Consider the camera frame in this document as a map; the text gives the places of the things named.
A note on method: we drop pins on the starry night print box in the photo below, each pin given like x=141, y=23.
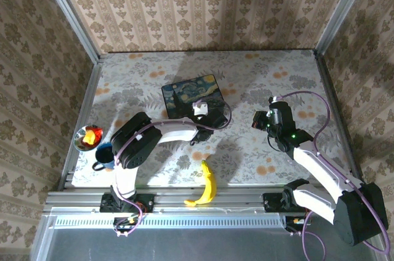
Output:
x=184, y=91

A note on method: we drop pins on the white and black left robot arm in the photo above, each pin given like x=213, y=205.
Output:
x=175, y=131

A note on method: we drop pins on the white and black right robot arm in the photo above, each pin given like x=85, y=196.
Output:
x=317, y=162

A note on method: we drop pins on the yellow banana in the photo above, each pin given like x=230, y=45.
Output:
x=209, y=181

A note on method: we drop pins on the black connector board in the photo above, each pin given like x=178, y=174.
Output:
x=295, y=222
x=124, y=224

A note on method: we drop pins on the floral patterned table cover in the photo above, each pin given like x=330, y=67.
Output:
x=138, y=67

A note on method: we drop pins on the blue mug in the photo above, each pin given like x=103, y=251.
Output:
x=104, y=153

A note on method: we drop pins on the red toy fruit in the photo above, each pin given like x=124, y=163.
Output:
x=97, y=131

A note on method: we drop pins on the grey metal tray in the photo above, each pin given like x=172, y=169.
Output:
x=197, y=242

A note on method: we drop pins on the yellow toy fruit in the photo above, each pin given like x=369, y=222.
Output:
x=89, y=138

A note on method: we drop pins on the shiny metal bowl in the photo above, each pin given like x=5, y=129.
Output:
x=79, y=141

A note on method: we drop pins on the aluminium table side rail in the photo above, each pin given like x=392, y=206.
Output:
x=83, y=113
x=334, y=104

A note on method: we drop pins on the long aluminium extrusion rail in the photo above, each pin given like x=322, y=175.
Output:
x=172, y=199

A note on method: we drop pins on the aluminium frame post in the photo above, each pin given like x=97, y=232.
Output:
x=70, y=11
x=343, y=8

